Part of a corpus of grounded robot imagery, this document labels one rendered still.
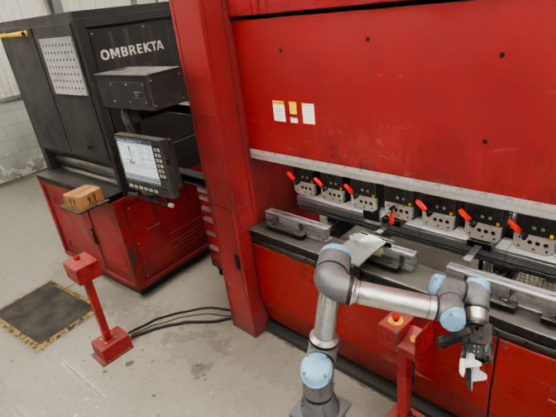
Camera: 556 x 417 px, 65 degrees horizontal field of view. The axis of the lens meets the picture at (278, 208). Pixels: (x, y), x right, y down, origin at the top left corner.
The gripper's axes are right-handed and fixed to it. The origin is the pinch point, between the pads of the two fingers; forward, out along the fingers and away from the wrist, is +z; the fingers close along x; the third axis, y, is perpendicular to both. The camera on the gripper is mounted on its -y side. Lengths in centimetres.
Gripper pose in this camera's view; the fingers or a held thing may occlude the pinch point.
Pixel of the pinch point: (464, 385)
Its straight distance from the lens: 154.9
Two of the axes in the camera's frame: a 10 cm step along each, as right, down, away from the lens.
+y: 8.4, -0.3, -5.4
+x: 4.6, 5.7, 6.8
